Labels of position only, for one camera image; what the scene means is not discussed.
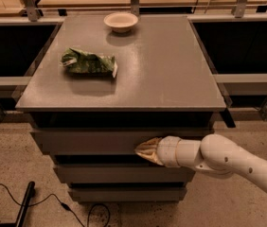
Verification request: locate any green chip bag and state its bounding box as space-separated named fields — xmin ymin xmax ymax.
xmin=61 ymin=48 xmax=117 ymax=78

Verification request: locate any metal frame post left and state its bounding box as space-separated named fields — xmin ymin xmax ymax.
xmin=22 ymin=0 xmax=40 ymax=22

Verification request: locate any black bar on floor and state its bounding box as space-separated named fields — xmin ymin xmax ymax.
xmin=0 ymin=182 xmax=35 ymax=227

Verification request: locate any white bowl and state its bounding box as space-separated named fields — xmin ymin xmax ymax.
xmin=104 ymin=12 xmax=138 ymax=33

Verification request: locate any grey drawer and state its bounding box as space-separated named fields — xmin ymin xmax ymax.
xmin=54 ymin=165 xmax=195 ymax=183
xmin=69 ymin=186 xmax=187 ymax=202
xmin=31 ymin=128 xmax=212 ymax=155

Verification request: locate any grey top drawer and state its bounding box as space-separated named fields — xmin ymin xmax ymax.
xmin=31 ymin=128 xmax=212 ymax=155

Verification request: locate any grey drawer cabinet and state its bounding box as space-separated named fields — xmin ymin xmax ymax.
xmin=16 ymin=15 xmax=225 ymax=191

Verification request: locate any black floor cable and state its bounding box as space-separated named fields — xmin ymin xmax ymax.
xmin=0 ymin=183 xmax=112 ymax=227

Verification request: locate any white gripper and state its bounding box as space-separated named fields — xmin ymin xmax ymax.
xmin=135 ymin=136 xmax=203 ymax=168

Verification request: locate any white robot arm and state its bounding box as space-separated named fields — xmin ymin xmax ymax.
xmin=134 ymin=134 xmax=267 ymax=193

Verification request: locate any grey middle drawer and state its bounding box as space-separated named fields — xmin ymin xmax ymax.
xmin=54 ymin=165 xmax=195 ymax=183

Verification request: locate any metal frame post right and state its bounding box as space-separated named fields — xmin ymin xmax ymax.
xmin=231 ymin=0 xmax=257 ymax=19

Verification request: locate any grey bottom drawer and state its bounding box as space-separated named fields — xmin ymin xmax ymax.
xmin=69 ymin=186 xmax=187 ymax=202

